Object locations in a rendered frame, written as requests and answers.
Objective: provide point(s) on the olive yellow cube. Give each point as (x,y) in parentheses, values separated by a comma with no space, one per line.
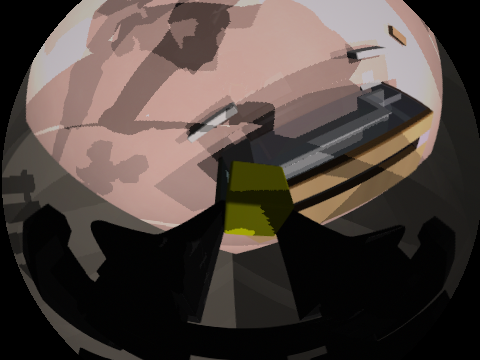
(258,199)

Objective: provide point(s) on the small brown block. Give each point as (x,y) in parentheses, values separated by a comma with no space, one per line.
(393,32)

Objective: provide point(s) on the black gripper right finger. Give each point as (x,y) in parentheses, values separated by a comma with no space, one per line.
(319,260)

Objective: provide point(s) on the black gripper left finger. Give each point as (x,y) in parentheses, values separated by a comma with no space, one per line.
(184,256)

